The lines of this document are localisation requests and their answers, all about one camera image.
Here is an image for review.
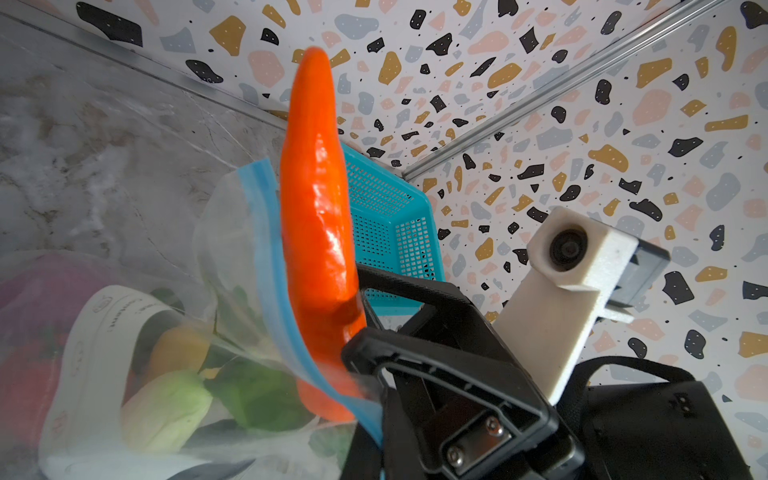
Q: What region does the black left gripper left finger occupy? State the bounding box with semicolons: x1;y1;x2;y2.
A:
340;425;384;480

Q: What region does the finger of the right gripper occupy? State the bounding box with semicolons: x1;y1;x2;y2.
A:
357;264;498;345

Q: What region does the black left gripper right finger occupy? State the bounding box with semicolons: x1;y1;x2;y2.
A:
382;387;426;480

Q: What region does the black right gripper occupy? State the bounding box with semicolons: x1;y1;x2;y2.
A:
342;325;751;479

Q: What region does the orange carrot toy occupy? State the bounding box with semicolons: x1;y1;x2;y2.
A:
279;47;366;397

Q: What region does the white radish toy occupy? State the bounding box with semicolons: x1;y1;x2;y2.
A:
121;363;314;454

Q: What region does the clear zip top bag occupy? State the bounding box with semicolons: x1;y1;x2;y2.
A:
1;160;383;479

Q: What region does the red strawberry toy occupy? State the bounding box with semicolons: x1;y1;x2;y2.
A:
1;334;67;448

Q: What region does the teal plastic basket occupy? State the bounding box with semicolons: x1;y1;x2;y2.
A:
342;145;445;281

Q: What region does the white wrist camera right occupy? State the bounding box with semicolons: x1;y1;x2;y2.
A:
492;207;670;405

